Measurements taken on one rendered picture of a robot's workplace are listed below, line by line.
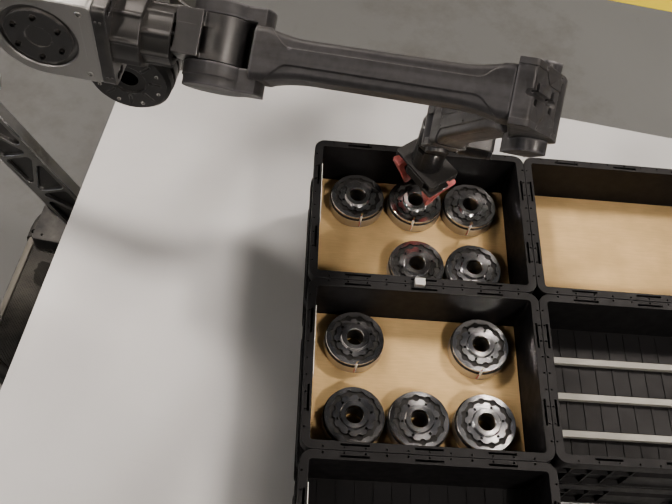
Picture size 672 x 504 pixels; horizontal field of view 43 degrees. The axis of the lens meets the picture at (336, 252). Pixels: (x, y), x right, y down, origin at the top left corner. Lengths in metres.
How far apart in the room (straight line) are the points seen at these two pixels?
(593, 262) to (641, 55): 1.80
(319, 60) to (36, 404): 0.90
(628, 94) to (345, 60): 2.35
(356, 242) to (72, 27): 0.77
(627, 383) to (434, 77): 0.82
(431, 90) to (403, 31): 2.24
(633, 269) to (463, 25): 1.74
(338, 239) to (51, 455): 0.64
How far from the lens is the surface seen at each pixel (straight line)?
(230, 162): 1.86
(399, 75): 0.96
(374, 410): 1.42
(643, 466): 1.44
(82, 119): 2.88
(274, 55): 1.00
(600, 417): 1.56
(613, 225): 1.77
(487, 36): 3.26
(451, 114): 1.27
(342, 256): 1.58
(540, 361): 1.45
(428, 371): 1.50
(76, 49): 1.05
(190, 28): 1.01
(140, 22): 1.01
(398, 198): 1.63
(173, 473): 1.55
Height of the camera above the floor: 2.18
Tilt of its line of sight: 58 degrees down
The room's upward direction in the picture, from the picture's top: 11 degrees clockwise
